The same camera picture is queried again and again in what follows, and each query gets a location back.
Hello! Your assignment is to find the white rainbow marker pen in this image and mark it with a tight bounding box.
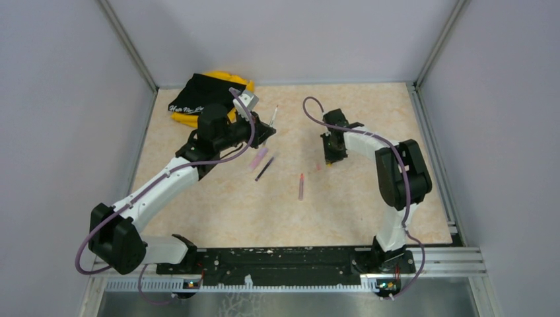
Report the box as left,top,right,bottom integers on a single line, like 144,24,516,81
263,105,279,147

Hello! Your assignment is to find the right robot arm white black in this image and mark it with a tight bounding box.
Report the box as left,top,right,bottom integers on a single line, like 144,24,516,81
321,109,433,272

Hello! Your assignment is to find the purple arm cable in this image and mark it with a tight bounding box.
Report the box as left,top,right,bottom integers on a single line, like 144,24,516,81
302,96,426,300
75,87,257,306

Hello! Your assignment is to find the pink highlighter pen body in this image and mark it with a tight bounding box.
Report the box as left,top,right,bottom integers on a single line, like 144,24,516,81
248,147,269,172

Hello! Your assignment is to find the dark purple gel pen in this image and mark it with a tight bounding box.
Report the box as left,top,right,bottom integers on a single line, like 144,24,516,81
254,157,275,182

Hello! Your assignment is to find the mauve pen with red tip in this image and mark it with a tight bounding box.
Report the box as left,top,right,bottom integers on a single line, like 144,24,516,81
298,173,304,201

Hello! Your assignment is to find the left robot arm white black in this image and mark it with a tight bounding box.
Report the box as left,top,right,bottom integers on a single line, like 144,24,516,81
75,103,276,275

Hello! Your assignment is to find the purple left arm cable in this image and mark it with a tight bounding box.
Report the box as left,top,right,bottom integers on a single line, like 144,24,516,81
75,87,257,306

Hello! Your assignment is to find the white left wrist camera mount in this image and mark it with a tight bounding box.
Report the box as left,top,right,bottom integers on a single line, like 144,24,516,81
231,89,259,122

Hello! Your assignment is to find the yellow folded cloth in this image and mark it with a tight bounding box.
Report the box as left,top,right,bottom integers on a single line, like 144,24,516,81
169,71,255,128

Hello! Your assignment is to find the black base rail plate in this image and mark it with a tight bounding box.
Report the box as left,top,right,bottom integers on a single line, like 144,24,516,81
156,246,419,289

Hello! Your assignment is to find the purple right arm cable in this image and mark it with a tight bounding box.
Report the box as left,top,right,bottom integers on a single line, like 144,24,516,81
302,96,426,300

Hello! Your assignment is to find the black folded cloth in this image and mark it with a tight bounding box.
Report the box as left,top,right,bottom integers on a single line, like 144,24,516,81
168,73,247,115

